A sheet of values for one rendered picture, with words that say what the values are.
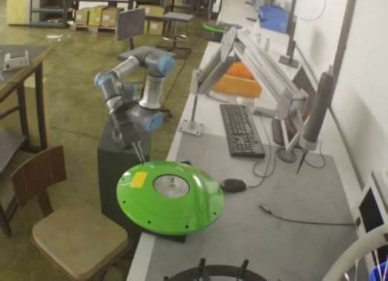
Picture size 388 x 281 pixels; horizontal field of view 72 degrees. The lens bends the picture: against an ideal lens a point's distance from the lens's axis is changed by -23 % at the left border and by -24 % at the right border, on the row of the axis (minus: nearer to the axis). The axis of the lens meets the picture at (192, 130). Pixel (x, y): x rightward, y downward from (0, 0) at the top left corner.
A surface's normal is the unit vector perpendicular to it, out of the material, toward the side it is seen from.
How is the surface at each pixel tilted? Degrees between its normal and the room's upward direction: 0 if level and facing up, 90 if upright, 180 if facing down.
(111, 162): 90
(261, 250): 0
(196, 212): 21
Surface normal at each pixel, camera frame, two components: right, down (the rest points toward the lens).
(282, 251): 0.14, -0.85
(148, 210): -0.04, -0.65
